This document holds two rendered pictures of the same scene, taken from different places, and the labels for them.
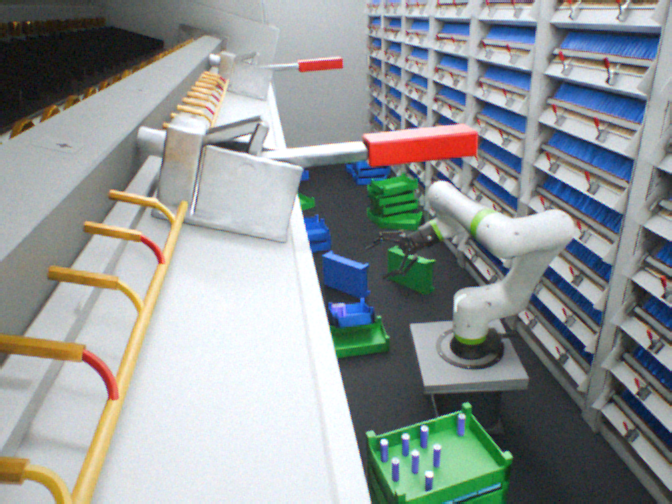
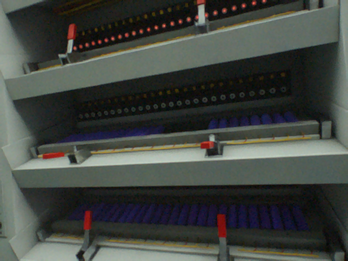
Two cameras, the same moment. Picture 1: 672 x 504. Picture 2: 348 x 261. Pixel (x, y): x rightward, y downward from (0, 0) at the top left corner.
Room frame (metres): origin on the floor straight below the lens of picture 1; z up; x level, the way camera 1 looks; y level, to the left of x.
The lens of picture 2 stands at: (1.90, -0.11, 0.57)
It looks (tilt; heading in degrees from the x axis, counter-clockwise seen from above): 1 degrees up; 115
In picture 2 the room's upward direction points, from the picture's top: 5 degrees counter-clockwise
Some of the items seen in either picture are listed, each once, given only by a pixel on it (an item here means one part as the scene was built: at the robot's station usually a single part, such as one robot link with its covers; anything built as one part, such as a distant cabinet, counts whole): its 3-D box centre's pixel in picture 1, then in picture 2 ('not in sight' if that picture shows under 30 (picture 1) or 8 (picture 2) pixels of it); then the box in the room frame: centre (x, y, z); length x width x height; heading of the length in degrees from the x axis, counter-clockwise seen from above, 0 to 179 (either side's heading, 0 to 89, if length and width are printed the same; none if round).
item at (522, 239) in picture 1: (501, 235); not in sight; (1.42, -0.51, 0.88); 0.18 x 0.13 x 0.12; 15
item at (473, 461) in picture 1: (436, 455); not in sight; (0.91, -0.22, 0.52); 0.30 x 0.20 x 0.08; 107
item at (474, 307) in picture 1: (474, 313); not in sight; (1.58, -0.49, 0.49); 0.16 x 0.13 x 0.19; 105
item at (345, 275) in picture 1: (346, 274); not in sight; (2.64, -0.04, 0.10); 0.30 x 0.08 x 0.20; 47
